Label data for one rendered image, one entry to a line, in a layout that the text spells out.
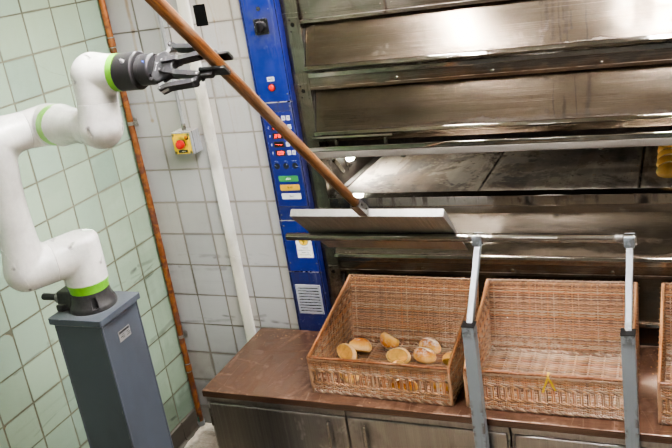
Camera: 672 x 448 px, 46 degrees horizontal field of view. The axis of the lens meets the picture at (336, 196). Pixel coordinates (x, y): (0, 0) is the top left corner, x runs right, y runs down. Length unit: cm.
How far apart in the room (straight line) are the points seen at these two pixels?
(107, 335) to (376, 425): 103
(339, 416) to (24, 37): 183
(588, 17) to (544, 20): 14
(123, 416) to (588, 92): 188
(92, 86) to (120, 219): 163
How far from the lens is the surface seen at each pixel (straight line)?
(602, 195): 299
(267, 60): 317
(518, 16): 288
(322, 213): 274
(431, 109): 300
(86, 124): 202
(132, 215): 364
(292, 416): 313
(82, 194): 339
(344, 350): 321
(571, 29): 284
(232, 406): 325
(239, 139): 336
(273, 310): 362
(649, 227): 303
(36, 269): 250
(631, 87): 288
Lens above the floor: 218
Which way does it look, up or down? 18 degrees down
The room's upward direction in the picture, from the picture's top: 9 degrees counter-clockwise
